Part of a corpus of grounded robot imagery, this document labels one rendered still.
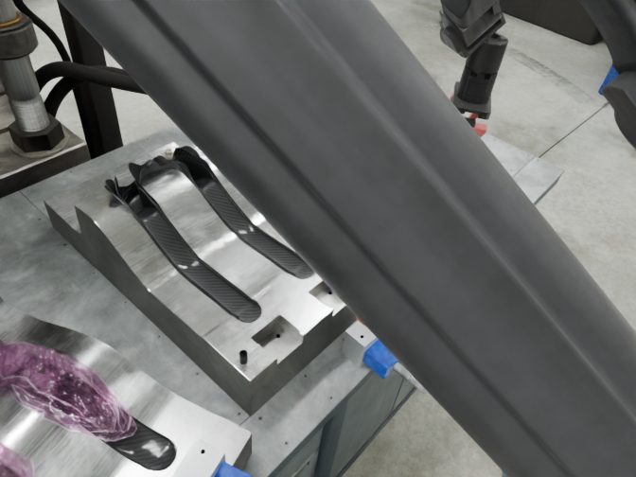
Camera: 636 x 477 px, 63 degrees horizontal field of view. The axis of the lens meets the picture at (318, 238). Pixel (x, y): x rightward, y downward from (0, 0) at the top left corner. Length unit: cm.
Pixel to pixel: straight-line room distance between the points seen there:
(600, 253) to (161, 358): 201
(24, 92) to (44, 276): 40
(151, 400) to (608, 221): 228
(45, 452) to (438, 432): 123
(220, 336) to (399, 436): 104
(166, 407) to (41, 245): 42
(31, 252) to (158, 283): 28
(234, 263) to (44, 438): 32
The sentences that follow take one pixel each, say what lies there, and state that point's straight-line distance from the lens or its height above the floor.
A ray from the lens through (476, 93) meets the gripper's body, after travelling 95.
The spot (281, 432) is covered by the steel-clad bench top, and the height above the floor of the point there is 80.
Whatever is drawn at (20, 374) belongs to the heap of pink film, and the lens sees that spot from 68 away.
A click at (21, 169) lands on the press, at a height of 78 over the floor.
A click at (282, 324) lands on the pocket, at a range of 71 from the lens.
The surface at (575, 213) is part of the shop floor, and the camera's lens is 262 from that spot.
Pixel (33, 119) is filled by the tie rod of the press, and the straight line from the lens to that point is 119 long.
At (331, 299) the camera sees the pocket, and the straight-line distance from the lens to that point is 76.
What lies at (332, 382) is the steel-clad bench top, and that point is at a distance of 75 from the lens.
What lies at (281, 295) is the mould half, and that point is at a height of 89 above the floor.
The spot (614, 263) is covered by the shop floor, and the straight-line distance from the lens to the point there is 246.
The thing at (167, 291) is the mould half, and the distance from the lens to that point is 74.
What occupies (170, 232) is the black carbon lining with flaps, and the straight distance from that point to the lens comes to 80.
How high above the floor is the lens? 145
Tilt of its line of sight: 44 degrees down
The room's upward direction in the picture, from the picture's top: 7 degrees clockwise
